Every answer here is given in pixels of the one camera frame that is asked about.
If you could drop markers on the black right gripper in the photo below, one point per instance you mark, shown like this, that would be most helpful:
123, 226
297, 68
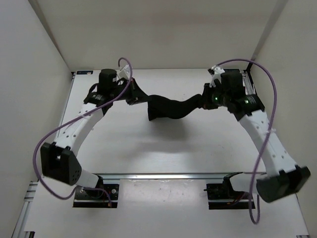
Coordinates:
208, 89

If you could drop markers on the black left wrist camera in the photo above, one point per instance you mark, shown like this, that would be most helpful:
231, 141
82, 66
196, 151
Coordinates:
111, 83

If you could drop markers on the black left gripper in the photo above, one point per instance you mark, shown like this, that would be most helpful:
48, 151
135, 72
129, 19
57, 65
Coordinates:
134, 91

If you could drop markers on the aluminium left frame rail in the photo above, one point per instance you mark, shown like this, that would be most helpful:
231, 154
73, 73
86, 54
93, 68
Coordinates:
56, 94

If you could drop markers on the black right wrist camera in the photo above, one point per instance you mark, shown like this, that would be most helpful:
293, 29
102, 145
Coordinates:
227, 81

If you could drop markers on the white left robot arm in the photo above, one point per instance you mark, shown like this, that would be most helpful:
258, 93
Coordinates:
59, 158

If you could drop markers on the blue left corner label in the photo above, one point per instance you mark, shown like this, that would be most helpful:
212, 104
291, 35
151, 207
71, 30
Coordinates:
84, 72

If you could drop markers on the black skirt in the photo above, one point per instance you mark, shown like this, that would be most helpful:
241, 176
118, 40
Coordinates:
162, 107

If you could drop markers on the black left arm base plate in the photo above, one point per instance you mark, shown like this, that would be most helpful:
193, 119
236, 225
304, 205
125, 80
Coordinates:
97, 199

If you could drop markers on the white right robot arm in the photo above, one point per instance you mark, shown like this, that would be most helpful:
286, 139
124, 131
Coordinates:
283, 175

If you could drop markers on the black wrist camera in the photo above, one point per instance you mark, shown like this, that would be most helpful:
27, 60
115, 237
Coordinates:
227, 81
111, 83

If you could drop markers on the white front cover board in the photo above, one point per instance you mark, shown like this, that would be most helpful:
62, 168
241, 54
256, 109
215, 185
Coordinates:
161, 209

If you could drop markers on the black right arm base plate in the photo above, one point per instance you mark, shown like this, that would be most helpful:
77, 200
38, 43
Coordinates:
220, 198

